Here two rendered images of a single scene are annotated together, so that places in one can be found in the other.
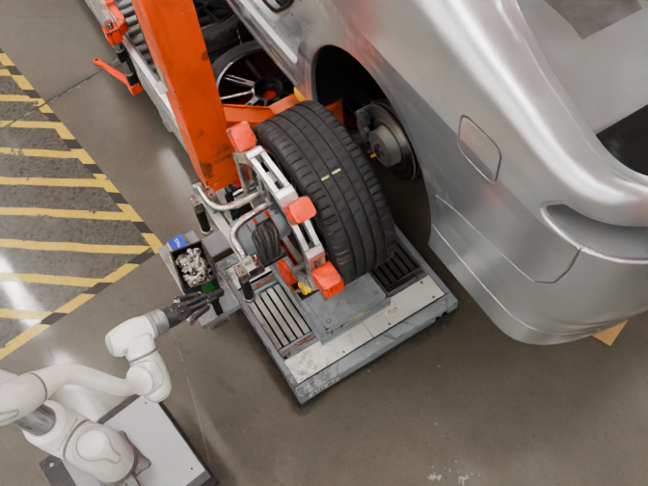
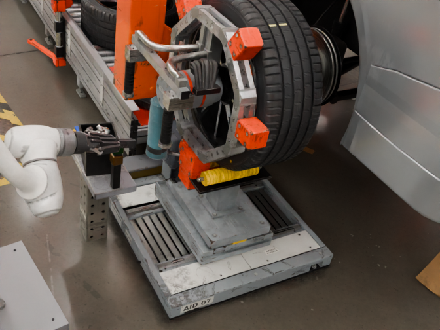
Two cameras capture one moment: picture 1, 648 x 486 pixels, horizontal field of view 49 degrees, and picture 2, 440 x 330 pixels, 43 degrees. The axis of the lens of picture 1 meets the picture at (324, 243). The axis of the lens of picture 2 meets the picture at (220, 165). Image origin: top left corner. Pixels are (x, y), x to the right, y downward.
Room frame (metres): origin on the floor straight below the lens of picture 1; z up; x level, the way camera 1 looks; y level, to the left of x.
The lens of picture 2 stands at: (-0.34, 0.37, 1.83)
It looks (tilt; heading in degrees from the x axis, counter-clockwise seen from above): 36 degrees down; 350
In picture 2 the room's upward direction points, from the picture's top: 11 degrees clockwise
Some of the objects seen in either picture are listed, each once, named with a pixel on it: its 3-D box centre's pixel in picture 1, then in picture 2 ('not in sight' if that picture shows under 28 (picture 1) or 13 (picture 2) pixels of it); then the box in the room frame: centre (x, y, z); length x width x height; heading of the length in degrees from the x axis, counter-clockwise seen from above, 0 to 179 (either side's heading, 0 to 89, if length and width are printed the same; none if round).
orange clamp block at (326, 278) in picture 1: (327, 280); (251, 133); (1.17, 0.01, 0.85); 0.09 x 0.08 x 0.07; 25
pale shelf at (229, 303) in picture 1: (198, 278); (97, 160); (1.50, 0.53, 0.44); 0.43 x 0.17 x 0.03; 25
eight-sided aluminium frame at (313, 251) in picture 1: (280, 217); (206, 86); (1.46, 0.14, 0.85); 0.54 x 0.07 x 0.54; 25
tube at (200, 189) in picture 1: (228, 184); (170, 32); (1.50, 0.30, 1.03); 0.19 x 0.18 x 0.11; 115
